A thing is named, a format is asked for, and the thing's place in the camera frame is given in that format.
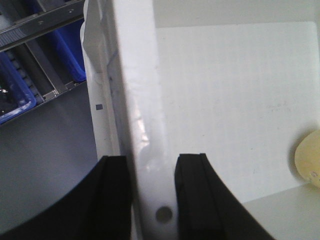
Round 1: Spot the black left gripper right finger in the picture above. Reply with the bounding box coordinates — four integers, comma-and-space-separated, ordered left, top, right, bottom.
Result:
174, 153, 273, 240

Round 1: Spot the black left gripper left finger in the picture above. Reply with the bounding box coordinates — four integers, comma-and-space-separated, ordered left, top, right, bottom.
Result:
0, 156, 132, 240

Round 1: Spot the blue plastic bin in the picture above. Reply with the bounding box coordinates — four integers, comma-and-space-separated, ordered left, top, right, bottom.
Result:
0, 52, 37, 124
47, 19, 86, 83

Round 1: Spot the metal shelf frame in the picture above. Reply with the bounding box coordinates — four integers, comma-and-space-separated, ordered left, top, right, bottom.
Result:
0, 0, 85, 105

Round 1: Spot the white plastic tote box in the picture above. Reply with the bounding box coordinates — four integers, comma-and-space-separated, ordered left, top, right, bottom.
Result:
80, 0, 320, 240

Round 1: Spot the yellow round plush toy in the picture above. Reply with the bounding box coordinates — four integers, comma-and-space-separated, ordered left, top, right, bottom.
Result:
294, 130, 320, 188

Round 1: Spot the blue plastic bin left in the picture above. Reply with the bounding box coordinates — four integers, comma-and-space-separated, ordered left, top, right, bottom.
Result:
0, 52, 37, 124

